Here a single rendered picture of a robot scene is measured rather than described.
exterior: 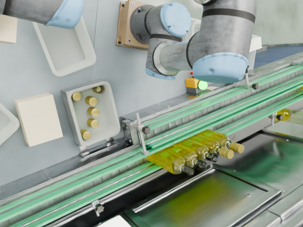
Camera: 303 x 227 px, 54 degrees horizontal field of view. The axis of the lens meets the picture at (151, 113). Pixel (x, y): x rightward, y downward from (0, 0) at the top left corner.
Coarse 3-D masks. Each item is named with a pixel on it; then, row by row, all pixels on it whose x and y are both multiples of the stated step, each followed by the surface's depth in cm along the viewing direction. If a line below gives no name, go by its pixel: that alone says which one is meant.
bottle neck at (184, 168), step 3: (183, 165) 107; (186, 165) 106; (180, 168) 107; (183, 168) 106; (186, 168) 105; (189, 168) 104; (192, 168) 104; (183, 171) 106; (186, 171) 105; (189, 171) 106; (192, 171) 105; (189, 174) 104; (192, 174) 105
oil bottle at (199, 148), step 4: (184, 140) 124; (188, 140) 123; (192, 140) 123; (180, 144) 122; (184, 144) 120; (188, 144) 119; (192, 144) 119; (196, 144) 118; (200, 144) 117; (188, 148) 118; (192, 148) 116; (196, 148) 115; (200, 148) 114; (204, 148) 114; (208, 148) 115; (196, 152) 114; (200, 152) 113; (204, 152) 113; (200, 156) 113; (204, 160) 114
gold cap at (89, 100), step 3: (87, 96) 118; (90, 96) 117; (87, 99) 116; (90, 99) 115; (93, 99) 116; (87, 102) 116; (90, 102) 115; (93, 102) 116; (96, 102) 117; (93, 105) 116
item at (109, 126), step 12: (96, 84) 112; (108, 84) 115; (84, 96) 118; (96, 96) 121; (108, 96) 118; (72, 108) 109; (84, 108) 119; (96, 108) 122; (108, 108) 121; (84, 120) 120; (108, 120) 125; (96, 132) 123; (108, 132) 121; (84, 144) 114
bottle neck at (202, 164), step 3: (195, 159) 110; (198, 159) 109; (192, 162) 110; (195, 162) 109; (198, 162) 108; (201, 162) 107; (204, 162) 107; (195, 165) 109; (198, 165) 107; (201, 165) 106; (204, 165) 108; (201, 168) 107; (204, 168) 108
